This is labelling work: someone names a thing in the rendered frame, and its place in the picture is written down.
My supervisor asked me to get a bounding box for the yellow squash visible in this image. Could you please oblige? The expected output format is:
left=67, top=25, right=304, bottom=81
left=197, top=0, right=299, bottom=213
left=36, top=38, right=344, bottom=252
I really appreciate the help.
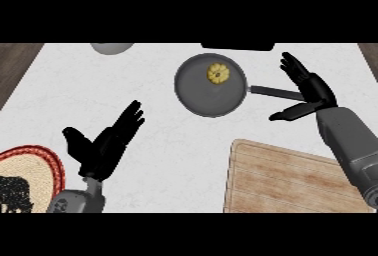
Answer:
left=205, top=62, right=231, bottom=85

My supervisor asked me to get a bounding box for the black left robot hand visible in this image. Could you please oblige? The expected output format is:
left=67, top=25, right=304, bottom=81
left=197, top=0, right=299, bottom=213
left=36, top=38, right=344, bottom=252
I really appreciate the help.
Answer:
left=60, top=99, right=147, bottom=183

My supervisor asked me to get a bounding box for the black appliance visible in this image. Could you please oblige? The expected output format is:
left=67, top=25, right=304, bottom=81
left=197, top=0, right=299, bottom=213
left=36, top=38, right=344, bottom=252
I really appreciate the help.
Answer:
left=199, top=43, right=277, bottom=52

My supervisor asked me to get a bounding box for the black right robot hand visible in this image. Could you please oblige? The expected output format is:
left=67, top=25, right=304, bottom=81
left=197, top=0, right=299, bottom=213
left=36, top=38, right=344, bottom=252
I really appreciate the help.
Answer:
left=267, top=51, right=339, bottom=122

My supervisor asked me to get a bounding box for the grey bowl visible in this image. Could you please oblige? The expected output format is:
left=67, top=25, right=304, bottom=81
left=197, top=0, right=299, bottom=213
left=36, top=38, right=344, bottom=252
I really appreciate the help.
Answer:
left=88, top=43, right=135, bottom=56

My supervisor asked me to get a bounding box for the wooden cutting board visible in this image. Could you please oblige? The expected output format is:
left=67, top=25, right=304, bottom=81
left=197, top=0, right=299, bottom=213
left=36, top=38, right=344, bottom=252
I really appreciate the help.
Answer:
left=221, top=138, right=376, bottom=214

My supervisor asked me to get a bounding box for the grey frying pan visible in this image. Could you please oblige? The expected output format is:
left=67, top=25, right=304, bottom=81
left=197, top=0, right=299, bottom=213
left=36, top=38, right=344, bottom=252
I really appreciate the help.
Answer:
left=172, top=52, right=307, bottom=119

